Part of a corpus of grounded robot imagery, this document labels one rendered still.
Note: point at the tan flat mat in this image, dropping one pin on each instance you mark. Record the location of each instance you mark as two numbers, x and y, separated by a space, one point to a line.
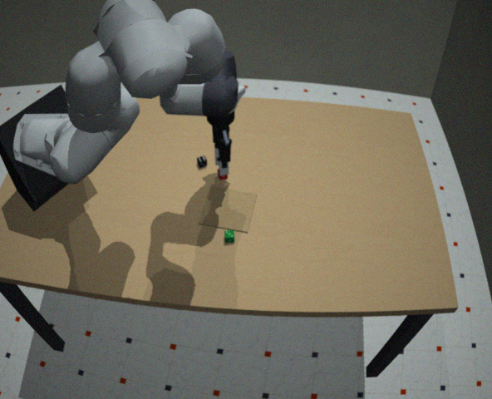
228 209

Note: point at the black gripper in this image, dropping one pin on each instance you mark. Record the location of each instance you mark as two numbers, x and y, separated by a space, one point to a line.
223 151

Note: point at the red die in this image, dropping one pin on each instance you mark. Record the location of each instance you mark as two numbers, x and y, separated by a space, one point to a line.
223 176

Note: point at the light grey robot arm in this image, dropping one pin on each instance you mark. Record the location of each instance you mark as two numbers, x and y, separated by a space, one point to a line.
149 57

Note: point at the black die with white pips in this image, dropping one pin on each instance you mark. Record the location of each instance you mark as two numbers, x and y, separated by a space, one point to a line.
202 162

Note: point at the green die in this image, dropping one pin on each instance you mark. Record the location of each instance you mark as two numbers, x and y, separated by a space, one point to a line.
229 236

